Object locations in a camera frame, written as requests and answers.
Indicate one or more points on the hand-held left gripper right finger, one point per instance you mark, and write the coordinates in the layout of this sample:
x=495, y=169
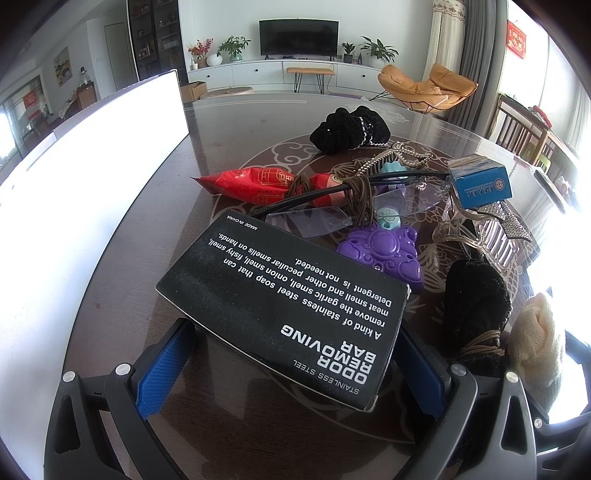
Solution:
x=422, y=374

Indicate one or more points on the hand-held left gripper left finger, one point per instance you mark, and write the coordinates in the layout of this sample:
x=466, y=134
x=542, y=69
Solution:
x=166, y=369

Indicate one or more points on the black printed cardboard box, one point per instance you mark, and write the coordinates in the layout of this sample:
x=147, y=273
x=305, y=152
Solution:
x=277, y=300

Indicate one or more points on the dark patterned desktop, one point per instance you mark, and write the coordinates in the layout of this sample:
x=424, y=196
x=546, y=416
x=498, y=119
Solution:
x=138, y=258

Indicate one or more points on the cream mesh scrunchie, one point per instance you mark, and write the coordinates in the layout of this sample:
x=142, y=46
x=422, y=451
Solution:
x=538, y=337

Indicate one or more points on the purple toy mirror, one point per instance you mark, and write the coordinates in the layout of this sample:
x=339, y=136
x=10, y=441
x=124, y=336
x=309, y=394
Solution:
x=378, y=251

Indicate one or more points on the clear plastic hair claw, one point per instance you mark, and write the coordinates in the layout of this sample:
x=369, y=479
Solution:
x=457, y=235

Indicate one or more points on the rhinestone hair clip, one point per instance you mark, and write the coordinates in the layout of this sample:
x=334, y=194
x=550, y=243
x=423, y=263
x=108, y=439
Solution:
x=508, y=221

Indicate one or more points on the clear glasses with black temples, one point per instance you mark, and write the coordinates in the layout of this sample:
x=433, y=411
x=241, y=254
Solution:
x=314, y=224

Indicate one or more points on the blue cardboard box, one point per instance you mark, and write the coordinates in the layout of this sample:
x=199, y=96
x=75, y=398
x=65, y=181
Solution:
x=482, y=182

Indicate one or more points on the red snack packet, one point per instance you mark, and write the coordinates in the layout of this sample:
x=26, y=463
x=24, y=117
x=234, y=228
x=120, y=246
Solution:
x=249, y=182

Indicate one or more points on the small purple teal toy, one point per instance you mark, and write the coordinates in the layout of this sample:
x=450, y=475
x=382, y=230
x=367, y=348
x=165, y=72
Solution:
x=395, y=170

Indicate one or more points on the beaded hair claw clip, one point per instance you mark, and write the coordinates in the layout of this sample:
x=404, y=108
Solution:
x=406, y=154

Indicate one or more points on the black scrunchie with rhinestones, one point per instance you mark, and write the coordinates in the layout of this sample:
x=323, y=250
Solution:
x=341, y=131

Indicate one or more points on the wooden dining chair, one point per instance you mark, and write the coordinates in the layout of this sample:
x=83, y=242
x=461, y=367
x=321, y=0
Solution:
x=517, y=124

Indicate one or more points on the brown cardboard box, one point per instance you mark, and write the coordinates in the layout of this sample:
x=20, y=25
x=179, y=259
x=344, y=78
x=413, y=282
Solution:
x=191, y=91

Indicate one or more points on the orange lounge chair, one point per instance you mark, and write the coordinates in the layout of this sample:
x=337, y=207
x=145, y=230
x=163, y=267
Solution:
x=415, y=87

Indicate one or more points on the red window sign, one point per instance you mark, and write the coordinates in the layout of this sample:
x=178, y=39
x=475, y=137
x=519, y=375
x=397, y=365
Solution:
x=31, y=104

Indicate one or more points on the white television cabinet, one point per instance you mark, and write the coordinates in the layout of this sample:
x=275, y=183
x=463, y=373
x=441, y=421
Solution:
x=258, y=74

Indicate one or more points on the white round vase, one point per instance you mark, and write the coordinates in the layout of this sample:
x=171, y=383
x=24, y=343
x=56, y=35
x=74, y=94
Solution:
x=214, y=60

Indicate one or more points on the white door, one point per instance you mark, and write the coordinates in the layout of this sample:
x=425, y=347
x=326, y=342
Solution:
x=115, y=57

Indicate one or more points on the red flower plant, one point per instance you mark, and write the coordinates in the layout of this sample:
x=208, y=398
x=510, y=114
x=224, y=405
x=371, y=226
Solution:
x=201, y=50

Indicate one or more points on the grey and white curtain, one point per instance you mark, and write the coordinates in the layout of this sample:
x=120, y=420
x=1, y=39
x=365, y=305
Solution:
x=466, y=55

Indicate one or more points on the wooden bench with metal legs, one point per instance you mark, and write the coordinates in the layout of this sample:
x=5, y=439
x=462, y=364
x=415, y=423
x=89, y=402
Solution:
x=310, y=70

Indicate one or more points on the dark glass display cabinet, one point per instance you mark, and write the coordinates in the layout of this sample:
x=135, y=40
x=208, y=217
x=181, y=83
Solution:
x=157, y=41

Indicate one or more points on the large leafy potted plant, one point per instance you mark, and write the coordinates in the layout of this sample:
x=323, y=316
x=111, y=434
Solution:
x=378, y=48

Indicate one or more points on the green potted plant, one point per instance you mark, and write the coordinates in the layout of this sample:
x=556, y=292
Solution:
x=234, y=46

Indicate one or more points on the small potted plant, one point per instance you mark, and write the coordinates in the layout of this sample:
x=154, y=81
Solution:
x=348, y=50

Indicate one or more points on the black television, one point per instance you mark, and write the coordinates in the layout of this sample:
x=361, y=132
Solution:
x=298, y=38

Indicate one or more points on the framed wall painting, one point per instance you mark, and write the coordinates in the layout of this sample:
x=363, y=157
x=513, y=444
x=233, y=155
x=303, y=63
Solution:
x=62, y=67

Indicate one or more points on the red wall hanging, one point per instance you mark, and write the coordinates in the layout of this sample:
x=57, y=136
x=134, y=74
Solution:
x=517, y=39

